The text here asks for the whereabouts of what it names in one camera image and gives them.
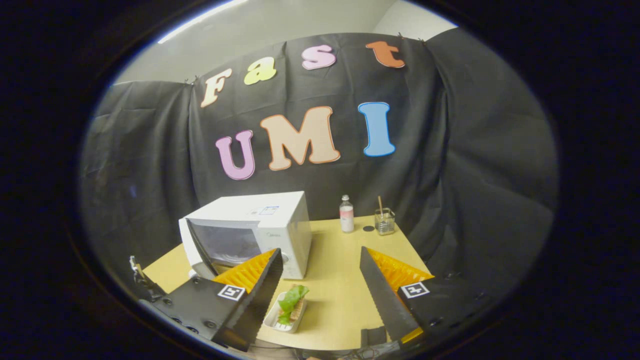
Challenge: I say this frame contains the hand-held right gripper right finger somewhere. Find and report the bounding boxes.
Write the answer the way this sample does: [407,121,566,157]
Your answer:
[360,246,501,346]

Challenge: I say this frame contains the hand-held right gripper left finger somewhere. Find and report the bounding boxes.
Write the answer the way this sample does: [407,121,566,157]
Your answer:
[139,247,284,352]

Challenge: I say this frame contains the lettuce sandwich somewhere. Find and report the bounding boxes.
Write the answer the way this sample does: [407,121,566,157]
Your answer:
[276,284,310,326]

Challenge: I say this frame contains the white microwave oven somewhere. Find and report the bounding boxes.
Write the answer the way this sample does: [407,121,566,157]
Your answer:
[178,190,313,281]

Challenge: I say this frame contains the white plastic tray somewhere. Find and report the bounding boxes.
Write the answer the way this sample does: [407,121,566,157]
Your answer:
[263,291,308,334]

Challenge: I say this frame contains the small black box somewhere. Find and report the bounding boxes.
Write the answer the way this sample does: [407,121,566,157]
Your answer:
[360,326,388,348]

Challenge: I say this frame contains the glass beaker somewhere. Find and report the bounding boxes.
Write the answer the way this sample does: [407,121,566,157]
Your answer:
[374,208,397,236]

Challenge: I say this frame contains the clear bottle with pink label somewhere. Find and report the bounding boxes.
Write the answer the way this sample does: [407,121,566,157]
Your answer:
[339,194,355,234]

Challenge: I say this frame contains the black backdrop cloth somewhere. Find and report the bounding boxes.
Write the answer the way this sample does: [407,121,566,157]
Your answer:
[80,27,559,311]

